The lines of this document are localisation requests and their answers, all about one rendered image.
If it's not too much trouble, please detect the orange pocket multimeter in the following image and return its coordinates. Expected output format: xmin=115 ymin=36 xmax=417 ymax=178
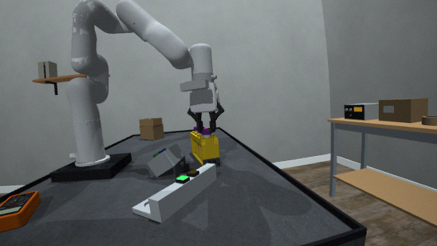
xmin=0 ymin=191 xmax=41 ymax=232

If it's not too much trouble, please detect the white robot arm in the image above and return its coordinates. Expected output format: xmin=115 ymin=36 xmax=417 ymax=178
xmin=66 ymin=0 xmax=217 ymax=167

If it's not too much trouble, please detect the small brown cardboard box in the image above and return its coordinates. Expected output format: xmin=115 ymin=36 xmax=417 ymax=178
xmin=139 ymin=118 xmax=165 ymax=140

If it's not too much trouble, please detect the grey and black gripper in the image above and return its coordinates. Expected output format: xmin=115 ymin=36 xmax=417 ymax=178
xmin=188 ymin=81 xmax=224 ymax=133

